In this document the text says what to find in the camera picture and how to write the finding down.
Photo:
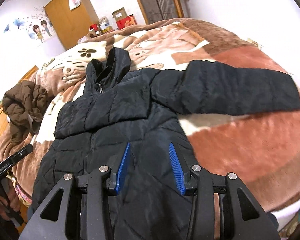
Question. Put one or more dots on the black puffer jacket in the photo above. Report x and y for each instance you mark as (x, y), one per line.
(121, 107)

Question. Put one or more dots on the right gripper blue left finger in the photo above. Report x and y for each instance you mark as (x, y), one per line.
(118, 165)

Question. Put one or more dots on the wooden wardrobe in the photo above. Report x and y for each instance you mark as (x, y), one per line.
(70, 25)

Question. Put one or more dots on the red gift box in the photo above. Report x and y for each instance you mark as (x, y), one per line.
(125, 22)

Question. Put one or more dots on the brown puffer jacket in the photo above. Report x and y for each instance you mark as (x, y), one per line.
(25, 105)

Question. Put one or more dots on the santa hat plush toy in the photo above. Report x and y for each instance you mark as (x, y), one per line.
(94, 30)

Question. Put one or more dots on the brown cartoon fleece blanket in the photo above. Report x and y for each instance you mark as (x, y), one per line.
(263, 149)

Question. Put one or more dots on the cartoon couple wall sticker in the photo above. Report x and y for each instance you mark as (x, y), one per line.
(28, 25)

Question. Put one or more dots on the person's left hand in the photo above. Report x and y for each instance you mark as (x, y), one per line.
(14, 201)

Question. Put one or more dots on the clear plastic jar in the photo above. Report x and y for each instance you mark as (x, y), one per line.
(105, 25)

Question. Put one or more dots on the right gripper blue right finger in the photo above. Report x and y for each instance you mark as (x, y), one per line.
(185, 181)

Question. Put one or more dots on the white plastic bag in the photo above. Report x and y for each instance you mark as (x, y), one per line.
(73, 4)

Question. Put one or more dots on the brown cardboard box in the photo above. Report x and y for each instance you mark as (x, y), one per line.
(119, 14)

